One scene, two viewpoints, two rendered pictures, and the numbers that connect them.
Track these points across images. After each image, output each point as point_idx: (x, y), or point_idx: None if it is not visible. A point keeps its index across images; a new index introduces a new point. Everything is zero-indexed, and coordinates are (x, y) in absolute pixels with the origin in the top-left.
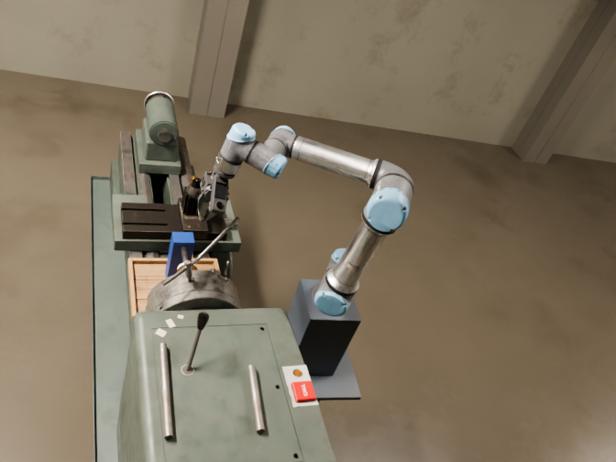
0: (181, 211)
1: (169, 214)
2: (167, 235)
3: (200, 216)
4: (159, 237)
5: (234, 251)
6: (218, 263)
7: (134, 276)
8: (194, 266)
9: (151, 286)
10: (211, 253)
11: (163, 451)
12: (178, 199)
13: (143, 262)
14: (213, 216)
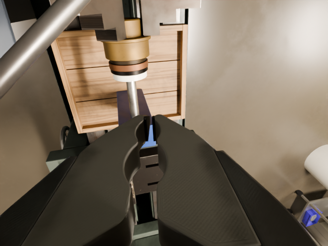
0: (132, 187)
1: (143, 181)
2: (145, 153)
3: (179, 124)
4: (152, 149)
5: (56, 150)
6: (76, 135)
7: (177, 95)
8: (118, 72)
9: (159, 82)
10: (86, 144)
11: None
12: (135, 201)
13: (168, 115)
14: (99, 137)
